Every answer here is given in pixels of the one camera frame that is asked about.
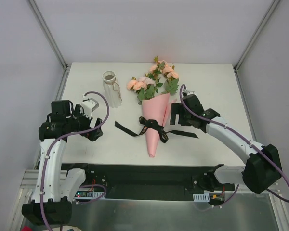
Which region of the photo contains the circuit board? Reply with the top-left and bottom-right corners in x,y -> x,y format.
75,191 -> 105,200
193,193 -> 225,203

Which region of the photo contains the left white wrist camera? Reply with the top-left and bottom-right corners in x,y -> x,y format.
81,96 -> 99,119

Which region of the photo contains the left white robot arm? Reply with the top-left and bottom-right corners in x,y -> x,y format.
22,97 -> 103,226

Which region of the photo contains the white ribbed ceramic vase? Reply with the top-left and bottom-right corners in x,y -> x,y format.
102,71 -> 122,108

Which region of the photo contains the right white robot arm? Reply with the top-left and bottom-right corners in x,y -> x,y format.
170,94 -> 282,194

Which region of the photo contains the pink wrapping paper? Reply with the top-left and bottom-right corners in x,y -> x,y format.
142,93 -> 170,158

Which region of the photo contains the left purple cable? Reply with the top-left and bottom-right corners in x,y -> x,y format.
39,91 -> 110,231

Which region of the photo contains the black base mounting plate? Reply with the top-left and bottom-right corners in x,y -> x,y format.
60,163 -> 240,200

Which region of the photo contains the right aluminium frame post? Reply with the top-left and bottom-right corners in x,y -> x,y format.
234,0 -> 282,73

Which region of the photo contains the aluminium frame post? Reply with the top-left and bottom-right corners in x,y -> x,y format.
27,0 -> 68,70
234,0 -> 282,73

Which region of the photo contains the pink rose stem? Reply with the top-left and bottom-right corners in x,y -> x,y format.
148,56 -> 168,93
127,76 -> 158,105
162,65 -> 179,95

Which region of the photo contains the left aluminium frame post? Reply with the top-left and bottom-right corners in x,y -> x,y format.
27,0 -> 68,70

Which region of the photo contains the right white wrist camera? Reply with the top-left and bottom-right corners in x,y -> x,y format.
182,89 -> 195,97

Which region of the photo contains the purple cable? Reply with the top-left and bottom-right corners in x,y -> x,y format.
179,84 -> 289,204
39,91 -> 110,231

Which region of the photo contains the right circuit board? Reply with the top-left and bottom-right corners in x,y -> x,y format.
193,193 -> 225,203

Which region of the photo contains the black gold-lettered ribbon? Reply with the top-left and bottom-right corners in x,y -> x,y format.
115,116 -> 198,143

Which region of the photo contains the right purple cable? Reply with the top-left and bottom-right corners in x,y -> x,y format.
179,84 -> 289,204

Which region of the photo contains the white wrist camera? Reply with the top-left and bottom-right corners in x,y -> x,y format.
182,89 -> 195,97
81,96 -> 99,119

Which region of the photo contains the left circuit board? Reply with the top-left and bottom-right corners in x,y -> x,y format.
75,191 -> 105,200

